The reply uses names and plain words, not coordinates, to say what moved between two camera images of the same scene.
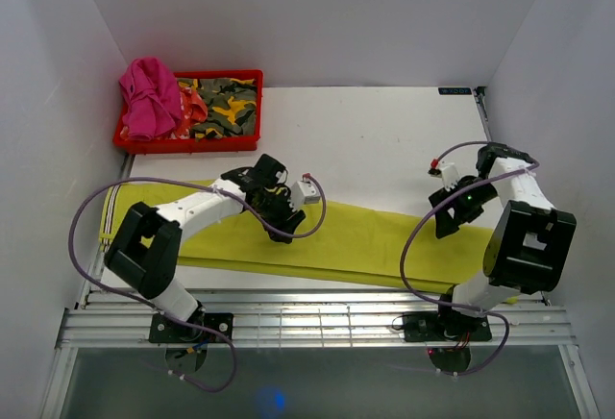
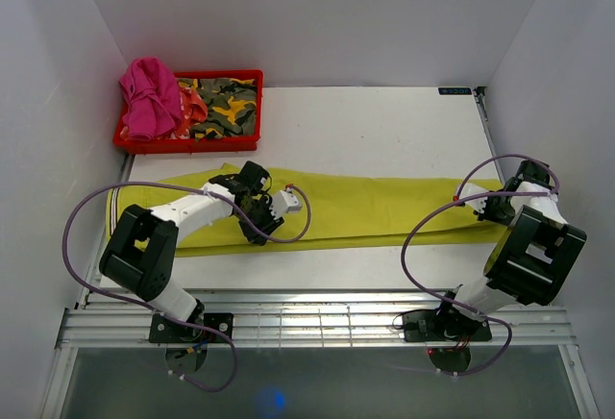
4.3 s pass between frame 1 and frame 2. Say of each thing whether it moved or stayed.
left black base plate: stayed
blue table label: stayed
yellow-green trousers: moved
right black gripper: moved
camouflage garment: stayed
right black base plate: stayed
